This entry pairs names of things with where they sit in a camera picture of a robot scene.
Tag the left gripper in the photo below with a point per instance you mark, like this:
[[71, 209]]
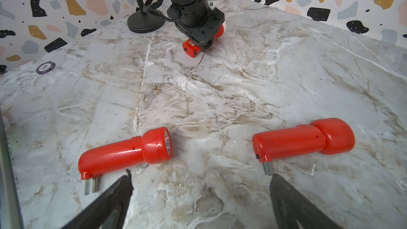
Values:
[[193, 18]]

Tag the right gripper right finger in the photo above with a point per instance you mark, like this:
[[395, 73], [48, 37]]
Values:
[[292, 210]]

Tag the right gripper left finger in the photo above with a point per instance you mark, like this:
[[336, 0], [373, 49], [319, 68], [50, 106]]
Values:
[[109, 210]]

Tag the red flashlight white rim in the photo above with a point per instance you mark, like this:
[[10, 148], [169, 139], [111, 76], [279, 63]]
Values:
[[192, 49]]

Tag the microphone stand green head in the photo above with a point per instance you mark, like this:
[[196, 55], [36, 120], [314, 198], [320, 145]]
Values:
[[142, 22]]

